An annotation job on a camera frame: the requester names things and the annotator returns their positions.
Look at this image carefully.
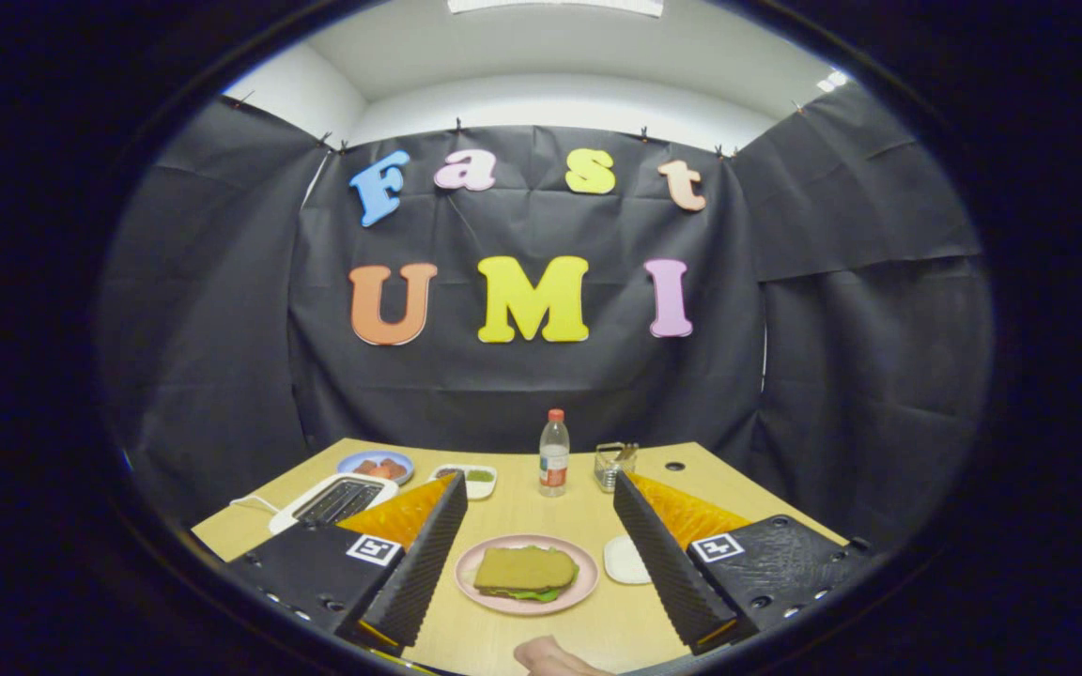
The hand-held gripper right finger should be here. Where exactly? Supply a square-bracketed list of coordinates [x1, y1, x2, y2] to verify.
[612, 469, 871, 656]

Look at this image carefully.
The blue round plate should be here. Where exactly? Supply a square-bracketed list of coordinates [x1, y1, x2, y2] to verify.
[336, 451, 415, 485]

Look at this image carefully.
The plain brown bread slice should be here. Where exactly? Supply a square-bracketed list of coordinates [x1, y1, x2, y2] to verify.
[473, 546, 580, 594]

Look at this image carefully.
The ceiling light panel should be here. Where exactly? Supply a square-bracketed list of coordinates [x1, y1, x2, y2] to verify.
[447, 0, 666, 18]

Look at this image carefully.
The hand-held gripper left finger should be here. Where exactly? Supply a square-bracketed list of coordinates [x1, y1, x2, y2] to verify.
[226, 469, 470, 658]

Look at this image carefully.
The clear plastic water bottle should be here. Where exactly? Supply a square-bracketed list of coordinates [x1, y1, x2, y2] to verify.
[539, 408, 571, 498]

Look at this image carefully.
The pink round plate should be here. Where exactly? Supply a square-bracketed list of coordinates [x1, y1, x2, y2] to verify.
[454, 533, 600, 617]

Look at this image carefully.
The white toaster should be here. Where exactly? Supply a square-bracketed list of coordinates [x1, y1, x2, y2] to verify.
[269, 472, 400, 536]

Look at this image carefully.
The metal wire utensil holder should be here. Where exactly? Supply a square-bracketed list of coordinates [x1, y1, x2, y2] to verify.
[595, 442, 639, 494]

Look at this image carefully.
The black backdrop cloth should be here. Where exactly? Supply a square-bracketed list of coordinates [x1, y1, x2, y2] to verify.
[95, 80, 995, 555]

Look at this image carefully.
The green lettuce leaf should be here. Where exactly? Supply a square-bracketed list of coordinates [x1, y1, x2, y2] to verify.
[480, 561, 581, 604]

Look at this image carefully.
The white divided dish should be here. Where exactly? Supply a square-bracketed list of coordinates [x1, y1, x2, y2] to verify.
[428, 464, 499, 500]

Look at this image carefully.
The small white square plate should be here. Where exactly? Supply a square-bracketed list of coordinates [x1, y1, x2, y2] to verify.
[603, 535, 653, 586]

